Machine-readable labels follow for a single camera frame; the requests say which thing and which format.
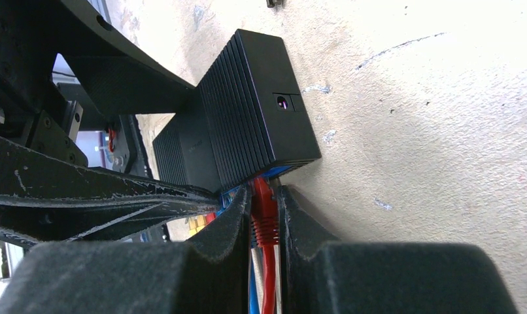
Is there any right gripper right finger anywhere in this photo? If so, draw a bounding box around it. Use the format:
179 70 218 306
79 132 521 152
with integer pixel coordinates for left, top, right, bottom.
277 186 517 313

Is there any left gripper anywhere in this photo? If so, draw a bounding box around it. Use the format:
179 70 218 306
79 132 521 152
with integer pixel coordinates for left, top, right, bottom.
0 1 218 247

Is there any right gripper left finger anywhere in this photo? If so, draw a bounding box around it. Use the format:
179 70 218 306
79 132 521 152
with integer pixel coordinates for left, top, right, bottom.
0 186 251 313

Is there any red ethernet cable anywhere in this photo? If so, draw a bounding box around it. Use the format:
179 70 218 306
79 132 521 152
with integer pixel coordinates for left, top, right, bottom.
249 175 281 314

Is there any black network switch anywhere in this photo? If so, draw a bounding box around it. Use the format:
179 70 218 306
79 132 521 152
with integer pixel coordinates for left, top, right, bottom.
152 29 321 194

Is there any upper blue ethernet cable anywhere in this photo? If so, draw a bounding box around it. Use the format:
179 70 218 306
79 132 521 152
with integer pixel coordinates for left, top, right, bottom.
220 164 292 314

